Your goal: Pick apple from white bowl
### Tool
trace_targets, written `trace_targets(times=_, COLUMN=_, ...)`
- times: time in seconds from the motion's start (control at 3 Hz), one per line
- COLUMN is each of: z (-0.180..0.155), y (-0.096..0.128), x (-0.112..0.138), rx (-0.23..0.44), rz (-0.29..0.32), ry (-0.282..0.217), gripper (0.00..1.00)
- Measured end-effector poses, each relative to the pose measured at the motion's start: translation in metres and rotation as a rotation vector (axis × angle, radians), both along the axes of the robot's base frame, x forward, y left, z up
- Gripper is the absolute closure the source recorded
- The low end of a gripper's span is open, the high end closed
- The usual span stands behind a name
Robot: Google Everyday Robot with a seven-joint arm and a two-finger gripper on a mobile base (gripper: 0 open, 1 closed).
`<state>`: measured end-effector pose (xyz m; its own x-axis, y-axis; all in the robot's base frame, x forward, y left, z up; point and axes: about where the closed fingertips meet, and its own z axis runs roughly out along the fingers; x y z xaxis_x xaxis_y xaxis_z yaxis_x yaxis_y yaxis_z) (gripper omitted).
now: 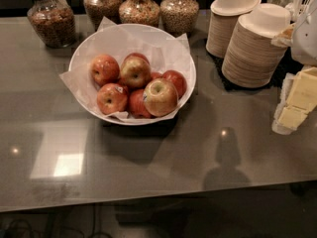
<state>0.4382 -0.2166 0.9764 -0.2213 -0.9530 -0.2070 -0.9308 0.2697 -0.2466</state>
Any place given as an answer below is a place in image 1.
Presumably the glass cereal jar far left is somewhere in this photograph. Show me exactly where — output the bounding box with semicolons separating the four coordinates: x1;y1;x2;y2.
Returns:
27;0;75;48

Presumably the red apple front centre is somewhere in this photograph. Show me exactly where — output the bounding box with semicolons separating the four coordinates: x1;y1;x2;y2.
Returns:
128;89;152;118

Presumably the white paper liner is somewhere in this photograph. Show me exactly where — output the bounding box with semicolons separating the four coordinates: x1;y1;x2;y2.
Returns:
58;16;192;123

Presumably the glass cereal jar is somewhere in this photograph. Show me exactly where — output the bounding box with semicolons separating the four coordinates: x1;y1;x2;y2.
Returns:
119;0;160;27
83;0;123;30
160;0;199;36
27;0;75;48

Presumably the white bowl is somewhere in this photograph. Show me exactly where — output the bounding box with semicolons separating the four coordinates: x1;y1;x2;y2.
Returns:
67;23;197;127

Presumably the dark red apple right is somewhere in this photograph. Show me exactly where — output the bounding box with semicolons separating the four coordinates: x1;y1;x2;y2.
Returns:
162;69;187;98

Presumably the red-yellow apple centre top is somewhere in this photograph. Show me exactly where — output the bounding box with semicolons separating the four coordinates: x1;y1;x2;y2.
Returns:
120;57;152;89

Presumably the red apple back left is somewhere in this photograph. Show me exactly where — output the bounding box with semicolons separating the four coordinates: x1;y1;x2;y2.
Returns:
90;55;120;86

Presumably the paper bowl stack back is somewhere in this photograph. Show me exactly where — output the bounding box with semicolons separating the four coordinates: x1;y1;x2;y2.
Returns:
206;0;262;59

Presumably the red apple front left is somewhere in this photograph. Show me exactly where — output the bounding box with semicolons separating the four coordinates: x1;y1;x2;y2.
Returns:
97;83;129;115

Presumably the small red apple middle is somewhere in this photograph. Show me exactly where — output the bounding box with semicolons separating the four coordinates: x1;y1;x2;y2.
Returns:
151;71;162;80

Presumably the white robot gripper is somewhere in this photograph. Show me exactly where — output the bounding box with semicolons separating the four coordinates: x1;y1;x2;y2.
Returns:
271;0;317;135

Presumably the yellow-green apple front right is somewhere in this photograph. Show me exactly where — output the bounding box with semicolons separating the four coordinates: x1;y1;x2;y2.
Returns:
144;78;178;117

